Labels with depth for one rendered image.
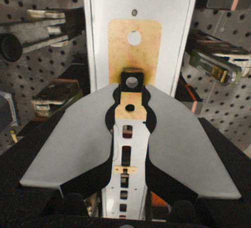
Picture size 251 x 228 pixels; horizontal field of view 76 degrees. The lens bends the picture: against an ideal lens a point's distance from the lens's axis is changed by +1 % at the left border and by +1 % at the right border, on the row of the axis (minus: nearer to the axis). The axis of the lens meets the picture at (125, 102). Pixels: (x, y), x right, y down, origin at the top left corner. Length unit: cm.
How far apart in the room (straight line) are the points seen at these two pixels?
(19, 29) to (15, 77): 67
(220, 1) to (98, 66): 29
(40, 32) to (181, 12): 26
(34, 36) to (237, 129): 96
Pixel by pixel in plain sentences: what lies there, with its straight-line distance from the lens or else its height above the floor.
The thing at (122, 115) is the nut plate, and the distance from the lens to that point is 15.
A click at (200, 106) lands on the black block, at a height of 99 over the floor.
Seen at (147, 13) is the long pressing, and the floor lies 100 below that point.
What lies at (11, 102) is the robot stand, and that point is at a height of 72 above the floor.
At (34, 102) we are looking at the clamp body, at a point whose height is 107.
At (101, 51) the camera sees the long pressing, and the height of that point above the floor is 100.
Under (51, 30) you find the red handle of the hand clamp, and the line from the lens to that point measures 34.
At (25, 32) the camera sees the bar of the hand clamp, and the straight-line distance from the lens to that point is 28.
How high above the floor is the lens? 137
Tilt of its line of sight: 59 degrees down
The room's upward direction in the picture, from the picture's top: 174 degrees counter-clockwise
